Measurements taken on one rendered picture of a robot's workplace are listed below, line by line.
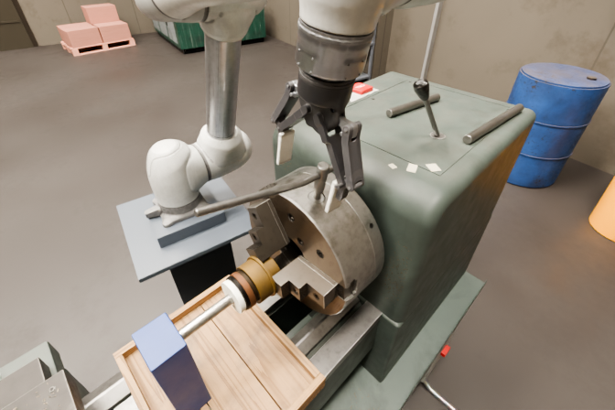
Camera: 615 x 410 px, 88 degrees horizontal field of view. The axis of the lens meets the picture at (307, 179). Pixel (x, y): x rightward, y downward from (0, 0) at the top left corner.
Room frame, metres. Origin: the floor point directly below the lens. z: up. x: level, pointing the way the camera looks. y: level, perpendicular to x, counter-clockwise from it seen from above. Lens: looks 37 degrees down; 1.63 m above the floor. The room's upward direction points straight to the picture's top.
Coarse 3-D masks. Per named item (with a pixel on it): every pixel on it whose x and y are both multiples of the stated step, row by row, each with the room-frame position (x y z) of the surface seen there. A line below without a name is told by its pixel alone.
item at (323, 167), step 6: (324, 162) 0.47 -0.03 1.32; (318, 168) 0.46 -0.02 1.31; (324, 168) 0.45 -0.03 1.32; (318, 174) 0.46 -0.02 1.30; (324, 174) 0.45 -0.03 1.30; (318, 180) 0.46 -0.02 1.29; (324, 180) 0.46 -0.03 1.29; (318, 186) 0.46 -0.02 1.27; (324, 186) 0.46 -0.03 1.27; (318, 192) 0.46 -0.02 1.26; (318, 198) 0.47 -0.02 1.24
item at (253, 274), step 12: (252, 264) 0.40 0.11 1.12; (264, 264) 0.41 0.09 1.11; (276, 264) 0.42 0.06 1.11; (228, 276) 0.39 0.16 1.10; (240, 276) 0.38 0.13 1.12; (252, 276) 0.38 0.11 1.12; (264, 276) 0.38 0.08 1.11; (240, 288) 0.36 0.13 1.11; (252, 288) 0.36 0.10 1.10; (264, 288) 0.37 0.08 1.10; (252, 300) 0.35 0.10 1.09
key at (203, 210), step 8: (312, 176) 0.45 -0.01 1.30; (288, 184) 0.42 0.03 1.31; (296, 184) 0.42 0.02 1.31; (304, 184) 0.43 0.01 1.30; (256, 192) 0.37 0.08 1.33; (264, 192) 0.38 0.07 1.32; (272, 192) 0.39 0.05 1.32; (280, 192) 0.40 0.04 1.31; (224, 200) 0.34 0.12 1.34; (232, 200) 0.34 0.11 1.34; (240, 200) 0.35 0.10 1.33; (248, 200) 0.36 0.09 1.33; (200, 208) 0.31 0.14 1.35; (208, 208) 0.32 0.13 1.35; (216, 208) 0.32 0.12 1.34; (224, 208) 0.33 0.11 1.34
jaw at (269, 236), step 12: (264, 204) 0.50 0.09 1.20; (252, 216) 0.49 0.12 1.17; (264, 216) 0.48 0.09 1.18; (276, 216) 0.49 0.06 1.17; (264, 228) 0.46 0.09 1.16; (276, 228) 0.47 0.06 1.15; (264, 240) 0.45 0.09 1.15; (276, 240) 0.46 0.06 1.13; (288, 240) 0.47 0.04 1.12; (252, 252) 0.43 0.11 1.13; (264, 252) 0.43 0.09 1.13
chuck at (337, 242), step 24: (288, 192) 0.49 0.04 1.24; (288, 216) 0.47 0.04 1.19; (312, 216) 0.43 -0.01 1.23; (336, 216) 0.44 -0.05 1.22; (312, 240) 0.42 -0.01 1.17; (336, 240) 0.40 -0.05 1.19; (360, 240) 0.42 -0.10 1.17; (336, 264) 0.38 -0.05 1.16; (360, 264) 0.39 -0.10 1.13; (360, 288) 0.38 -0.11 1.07; (336, 312) 0.37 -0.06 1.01
